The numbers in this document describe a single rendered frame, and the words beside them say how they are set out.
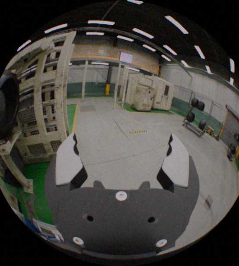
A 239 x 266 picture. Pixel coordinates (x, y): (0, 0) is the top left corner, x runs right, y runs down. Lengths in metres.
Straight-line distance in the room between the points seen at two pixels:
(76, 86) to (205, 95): 13.43
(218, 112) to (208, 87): 2.69
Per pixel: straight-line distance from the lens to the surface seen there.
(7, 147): 0.91
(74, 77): 9.87
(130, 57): 4.41
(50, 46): 1.15
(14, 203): 1.75
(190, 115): 4.68
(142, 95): 4.36
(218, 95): 10.56
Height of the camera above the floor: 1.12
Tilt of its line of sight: 30 degrees down
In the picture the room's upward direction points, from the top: 9 degrees clockwise
